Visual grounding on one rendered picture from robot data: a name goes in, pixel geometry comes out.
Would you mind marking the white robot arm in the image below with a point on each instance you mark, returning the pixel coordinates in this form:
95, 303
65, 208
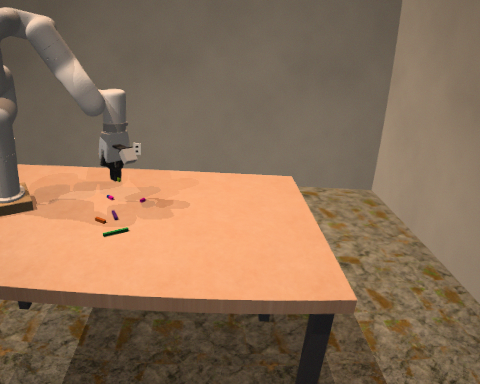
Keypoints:
66, 68

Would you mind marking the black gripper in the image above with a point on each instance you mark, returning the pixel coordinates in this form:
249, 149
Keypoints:
110, 154

